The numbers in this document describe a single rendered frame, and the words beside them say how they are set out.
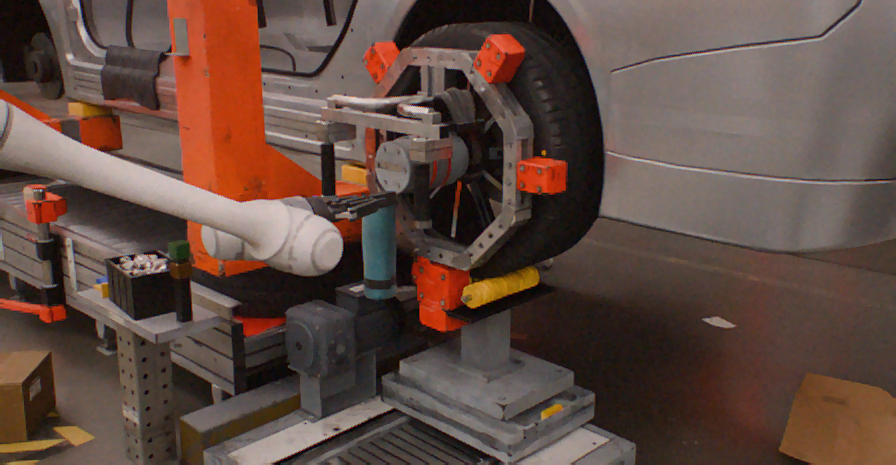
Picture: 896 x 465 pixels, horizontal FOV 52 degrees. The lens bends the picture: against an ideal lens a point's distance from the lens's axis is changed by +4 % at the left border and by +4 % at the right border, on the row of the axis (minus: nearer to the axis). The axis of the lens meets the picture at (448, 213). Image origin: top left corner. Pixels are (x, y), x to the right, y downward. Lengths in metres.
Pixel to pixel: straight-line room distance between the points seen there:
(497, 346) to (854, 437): 1.06
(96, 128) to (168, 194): 2.86
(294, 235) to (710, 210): 0.90
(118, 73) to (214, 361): 1.60
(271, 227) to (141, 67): 2.36
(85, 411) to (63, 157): 1.64
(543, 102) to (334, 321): 0.83
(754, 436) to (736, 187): 1.09
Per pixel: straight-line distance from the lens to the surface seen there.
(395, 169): 2.13
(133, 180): 1.51
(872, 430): 2.99
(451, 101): 2.00
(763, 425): 2.90
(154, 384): 2.59
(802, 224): 1.90
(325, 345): 2.43
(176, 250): 2.27
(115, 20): 4.42
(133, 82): 3.84
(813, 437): 2.87
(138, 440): 2.65
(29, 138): 1.47
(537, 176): 2.01
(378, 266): 2.29
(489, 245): 2.15
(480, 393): 2.41
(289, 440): 2.53
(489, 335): 2.46
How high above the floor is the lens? 1.28
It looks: 15 degrees down
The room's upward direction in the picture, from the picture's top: straight up
